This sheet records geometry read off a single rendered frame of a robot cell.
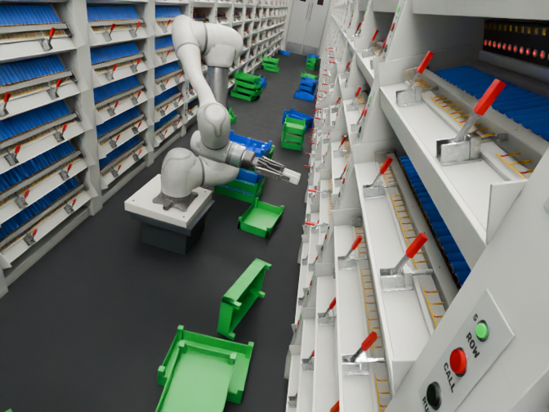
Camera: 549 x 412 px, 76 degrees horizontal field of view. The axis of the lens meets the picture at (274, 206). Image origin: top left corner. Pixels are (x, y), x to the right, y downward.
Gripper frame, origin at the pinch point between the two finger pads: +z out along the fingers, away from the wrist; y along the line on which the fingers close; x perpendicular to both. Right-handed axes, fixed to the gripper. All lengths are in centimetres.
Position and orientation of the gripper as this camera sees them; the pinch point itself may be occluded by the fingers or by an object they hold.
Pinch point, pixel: (291, 176)
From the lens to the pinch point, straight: 139.1
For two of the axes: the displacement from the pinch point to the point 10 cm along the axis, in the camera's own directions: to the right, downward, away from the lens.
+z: 9.4, 3.5, 0.3
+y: 1.5, -4.9, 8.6
